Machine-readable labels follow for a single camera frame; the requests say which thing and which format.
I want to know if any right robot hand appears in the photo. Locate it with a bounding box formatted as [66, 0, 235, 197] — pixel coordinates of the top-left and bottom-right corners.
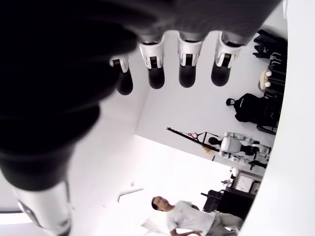
[0, 0, 284, 236]

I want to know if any white humanoid robot on gantry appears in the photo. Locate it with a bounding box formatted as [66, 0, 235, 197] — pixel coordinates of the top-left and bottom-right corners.
[208, 131, 273, 170]

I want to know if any standing man in white shirt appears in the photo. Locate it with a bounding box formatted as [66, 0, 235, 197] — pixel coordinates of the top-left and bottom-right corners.
[151, 195, 244, 236]

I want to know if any beige round basket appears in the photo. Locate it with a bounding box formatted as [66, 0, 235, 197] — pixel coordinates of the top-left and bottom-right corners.
[258, 70, 273, 91]

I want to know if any black bag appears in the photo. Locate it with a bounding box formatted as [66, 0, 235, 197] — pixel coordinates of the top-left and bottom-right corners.
[252, 29, 288, 59]

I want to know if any black desk equipment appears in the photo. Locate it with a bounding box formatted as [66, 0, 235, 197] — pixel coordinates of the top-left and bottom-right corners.
[200, 186, 256, 213]

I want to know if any black shelf rack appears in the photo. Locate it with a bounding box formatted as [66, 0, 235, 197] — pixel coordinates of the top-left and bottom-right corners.
[255, 51, 288, 135]

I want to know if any black robot gantry frame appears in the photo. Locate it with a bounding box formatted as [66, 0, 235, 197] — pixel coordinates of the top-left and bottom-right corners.
[166, 126, 222, 158]

